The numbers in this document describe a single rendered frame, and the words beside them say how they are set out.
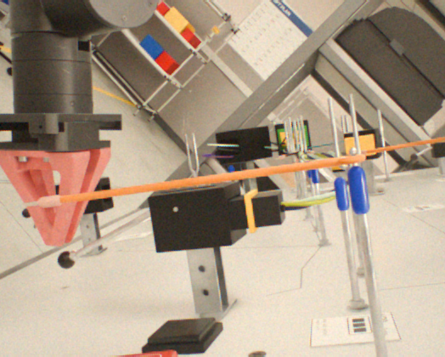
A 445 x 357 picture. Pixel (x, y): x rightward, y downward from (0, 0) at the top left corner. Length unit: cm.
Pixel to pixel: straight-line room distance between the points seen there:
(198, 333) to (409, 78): 120
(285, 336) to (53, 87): 23
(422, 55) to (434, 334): 120
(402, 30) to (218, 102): 675
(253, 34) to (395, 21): 679
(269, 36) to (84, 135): 780
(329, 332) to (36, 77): 26
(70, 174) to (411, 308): 24
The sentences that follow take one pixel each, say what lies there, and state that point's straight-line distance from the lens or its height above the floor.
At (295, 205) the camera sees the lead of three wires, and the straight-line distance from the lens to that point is 40.
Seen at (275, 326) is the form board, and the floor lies 114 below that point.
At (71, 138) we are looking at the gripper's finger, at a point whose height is 113.
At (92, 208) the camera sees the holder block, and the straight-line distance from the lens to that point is 78.
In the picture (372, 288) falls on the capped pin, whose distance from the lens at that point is 28.
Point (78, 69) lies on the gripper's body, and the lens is 44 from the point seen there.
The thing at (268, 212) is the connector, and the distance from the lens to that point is 39.
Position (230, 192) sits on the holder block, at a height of 118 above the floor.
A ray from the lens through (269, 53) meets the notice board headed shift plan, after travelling 814.
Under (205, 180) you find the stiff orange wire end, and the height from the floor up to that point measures 119.
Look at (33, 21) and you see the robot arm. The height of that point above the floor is 116.
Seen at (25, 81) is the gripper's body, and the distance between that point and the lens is 44.
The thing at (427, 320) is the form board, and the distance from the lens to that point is 37.
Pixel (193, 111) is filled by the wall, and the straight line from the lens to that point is 823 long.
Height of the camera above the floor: 124
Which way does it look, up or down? 8 degrees down
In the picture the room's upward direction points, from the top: 46 degrees clockwise
